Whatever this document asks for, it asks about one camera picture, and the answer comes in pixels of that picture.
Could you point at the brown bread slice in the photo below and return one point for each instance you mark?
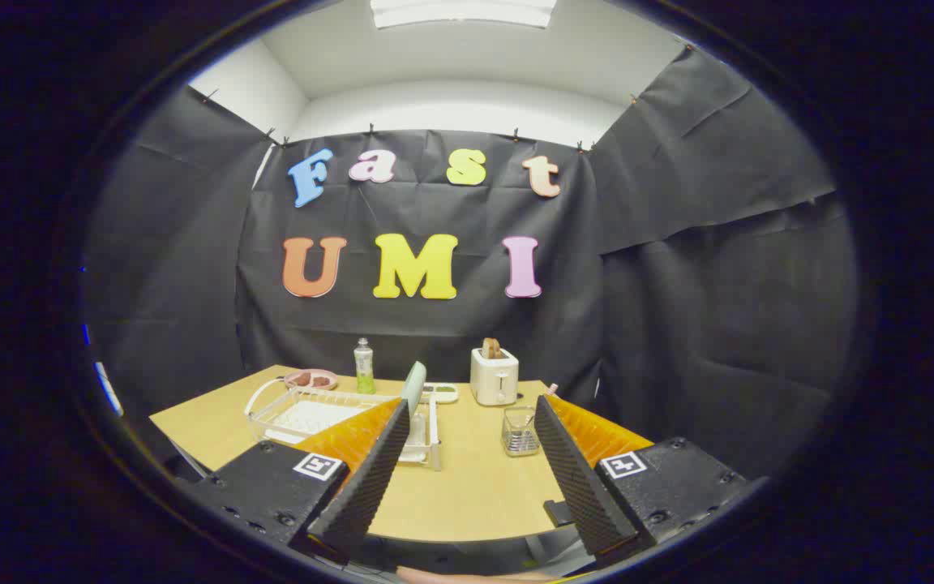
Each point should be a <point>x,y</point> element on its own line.
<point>491,349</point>

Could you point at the green drink bottle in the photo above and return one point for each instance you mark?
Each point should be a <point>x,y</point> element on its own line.
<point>364,373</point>

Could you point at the pale green plate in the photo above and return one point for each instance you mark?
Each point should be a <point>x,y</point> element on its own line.
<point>414,385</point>

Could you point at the black backdrop cloth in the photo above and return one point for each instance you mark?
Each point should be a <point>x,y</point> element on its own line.
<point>678,284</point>

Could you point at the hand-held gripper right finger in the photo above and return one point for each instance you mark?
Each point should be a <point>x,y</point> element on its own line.
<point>580,478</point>

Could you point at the pink plate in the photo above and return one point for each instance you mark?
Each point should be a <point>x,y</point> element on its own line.
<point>329,375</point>

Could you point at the ceiling light panel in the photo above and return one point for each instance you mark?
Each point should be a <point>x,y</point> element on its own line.
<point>463,12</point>

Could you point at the white divided bean tray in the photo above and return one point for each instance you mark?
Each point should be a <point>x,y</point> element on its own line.
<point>443,393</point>

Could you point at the clear cutlery basket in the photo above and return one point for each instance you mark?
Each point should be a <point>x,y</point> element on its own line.
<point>520,434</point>

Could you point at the cream toaster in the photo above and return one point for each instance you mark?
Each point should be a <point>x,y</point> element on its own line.
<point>494,381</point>

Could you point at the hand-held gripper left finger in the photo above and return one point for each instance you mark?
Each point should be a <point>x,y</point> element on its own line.
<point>370,478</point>

